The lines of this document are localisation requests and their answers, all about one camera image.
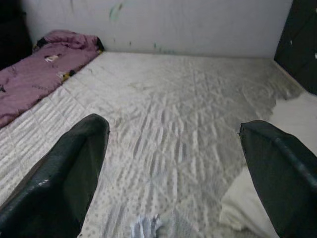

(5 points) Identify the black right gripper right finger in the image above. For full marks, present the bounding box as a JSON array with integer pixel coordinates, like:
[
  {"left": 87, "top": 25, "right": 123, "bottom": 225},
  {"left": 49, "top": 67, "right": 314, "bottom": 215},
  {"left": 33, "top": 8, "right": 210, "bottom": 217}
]
[{"left": 238, "top": 119, "right": 317, "bottom": 238}]

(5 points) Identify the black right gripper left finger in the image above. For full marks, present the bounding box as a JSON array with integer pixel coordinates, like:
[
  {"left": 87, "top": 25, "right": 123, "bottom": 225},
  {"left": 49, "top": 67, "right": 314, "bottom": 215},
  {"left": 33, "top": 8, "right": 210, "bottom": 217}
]
[{"left": 0, "top": 113, "right": 110, "bottom": 238}]

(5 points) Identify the dark tufted headboard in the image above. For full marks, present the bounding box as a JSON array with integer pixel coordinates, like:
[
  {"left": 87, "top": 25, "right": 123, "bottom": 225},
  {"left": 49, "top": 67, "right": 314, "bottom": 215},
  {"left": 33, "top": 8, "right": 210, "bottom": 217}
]
[{"left": 273, "top": 0, "right": 317, "bottom": 95}]

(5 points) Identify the purple blanket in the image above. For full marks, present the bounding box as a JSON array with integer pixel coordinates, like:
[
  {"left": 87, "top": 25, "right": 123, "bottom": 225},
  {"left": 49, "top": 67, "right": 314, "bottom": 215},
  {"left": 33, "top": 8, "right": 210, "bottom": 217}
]
[{"left": 0, "top": 29, "right": 106, "bottom": 128}]

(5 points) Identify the white quilted mattress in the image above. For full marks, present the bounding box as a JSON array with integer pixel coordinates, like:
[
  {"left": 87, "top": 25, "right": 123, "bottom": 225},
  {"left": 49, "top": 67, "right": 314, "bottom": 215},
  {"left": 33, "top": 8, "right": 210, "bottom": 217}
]
[{"left": 0, "top": 51, "right": 317, "bottom": 238}]

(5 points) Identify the white blue crumpled cloth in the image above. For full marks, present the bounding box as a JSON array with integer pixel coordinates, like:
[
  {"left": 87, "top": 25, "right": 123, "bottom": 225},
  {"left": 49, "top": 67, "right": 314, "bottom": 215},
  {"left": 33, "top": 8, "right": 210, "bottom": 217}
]
[{"left": 130, "top": 214, "right": 164, "bottom": 238}]

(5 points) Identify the white pillow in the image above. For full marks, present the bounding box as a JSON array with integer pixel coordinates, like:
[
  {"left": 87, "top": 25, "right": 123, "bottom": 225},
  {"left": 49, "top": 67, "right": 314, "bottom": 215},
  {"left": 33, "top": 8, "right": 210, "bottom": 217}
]
[{"left": 219, "top": 91, "right": 317, "bottom": 238}]

